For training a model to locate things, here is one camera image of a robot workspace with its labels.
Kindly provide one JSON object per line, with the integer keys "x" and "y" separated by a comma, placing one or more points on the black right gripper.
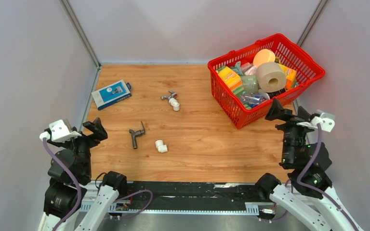
{"x": 276, "y": 112}

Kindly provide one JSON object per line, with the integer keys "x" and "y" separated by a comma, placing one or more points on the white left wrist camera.
{"x": 59, "y": 131}

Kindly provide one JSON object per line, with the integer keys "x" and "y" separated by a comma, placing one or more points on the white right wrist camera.
{"x": 324, "y": 119}

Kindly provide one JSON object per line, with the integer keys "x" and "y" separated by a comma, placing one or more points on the aluminium frame rail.
{"x": 63, "y": 201}

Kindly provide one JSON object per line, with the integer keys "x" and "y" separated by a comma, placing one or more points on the orange yellow box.
{"x": 290, "y": 76}

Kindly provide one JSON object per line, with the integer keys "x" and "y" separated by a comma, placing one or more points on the white PVC elbow fitting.
{"x": 175, "y": 104}

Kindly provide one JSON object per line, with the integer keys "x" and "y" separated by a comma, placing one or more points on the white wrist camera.
{"x": 324, "y": 119}
{"x": 59, "y": 131}

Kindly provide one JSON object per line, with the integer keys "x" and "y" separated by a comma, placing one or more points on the blue Harry's razor box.
{"x": 111, "y": 94}

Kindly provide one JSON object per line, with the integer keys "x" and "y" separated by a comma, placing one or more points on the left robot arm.
{"x": 70, "y": 172}

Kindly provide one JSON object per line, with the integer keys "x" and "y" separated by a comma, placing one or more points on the yellow green sponge pack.
{"x": 231, "y": 79}

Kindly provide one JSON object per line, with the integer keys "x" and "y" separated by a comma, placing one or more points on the orange round sponge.
{"x": 263, "y": 56}

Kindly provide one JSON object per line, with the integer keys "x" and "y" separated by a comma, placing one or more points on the brown toilet paper roll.
{"x": 270, "y": 77}

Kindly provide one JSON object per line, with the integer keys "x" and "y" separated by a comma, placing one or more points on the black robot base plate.
{"x": 192, "y": 196}

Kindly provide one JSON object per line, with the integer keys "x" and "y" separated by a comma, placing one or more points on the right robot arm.
{"x": 304, "y": 152}

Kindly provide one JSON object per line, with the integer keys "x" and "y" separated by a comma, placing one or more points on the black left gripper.
{"x": 99, "y": 132}

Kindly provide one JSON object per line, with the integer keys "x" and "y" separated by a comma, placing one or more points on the white PVC elbow on table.
{"x": 161, "y": 146}

